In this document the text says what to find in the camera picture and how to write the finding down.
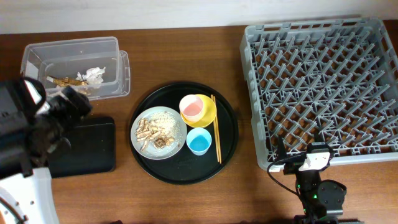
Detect gold foil wrapper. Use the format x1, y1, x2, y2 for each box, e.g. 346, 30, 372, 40
46, 77, 88, 86

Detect white tissue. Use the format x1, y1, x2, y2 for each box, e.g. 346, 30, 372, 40
76, 67, 106, 85

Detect yellow plastic bowl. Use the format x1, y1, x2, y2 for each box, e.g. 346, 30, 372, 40
180, 94, 217, 128

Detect light blue plastic cup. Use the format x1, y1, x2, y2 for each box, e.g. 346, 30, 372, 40
186, 128, 212, 156

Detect pink plastic cup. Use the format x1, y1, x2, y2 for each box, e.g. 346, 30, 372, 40
179, 95, 203, 123

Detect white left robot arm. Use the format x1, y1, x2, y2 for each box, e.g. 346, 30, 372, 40
1, 77, 92, 223

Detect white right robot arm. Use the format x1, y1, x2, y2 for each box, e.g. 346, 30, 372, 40
267, 136, 347, 224

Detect grey plastic dishwasher rack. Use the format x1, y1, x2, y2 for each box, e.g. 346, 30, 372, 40
240, 18, 397, 172

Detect clear plastic waste bin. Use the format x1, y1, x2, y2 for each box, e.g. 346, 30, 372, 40
21, 37, 131, 100

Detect black rectangular bin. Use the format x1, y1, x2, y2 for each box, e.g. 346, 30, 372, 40
49, 116, 116, 178

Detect grey plate with food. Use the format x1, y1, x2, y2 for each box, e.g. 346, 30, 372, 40
130, 106, 187, 160

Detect food scraps on plate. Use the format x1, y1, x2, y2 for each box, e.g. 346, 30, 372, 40
134, 111, 180, 151

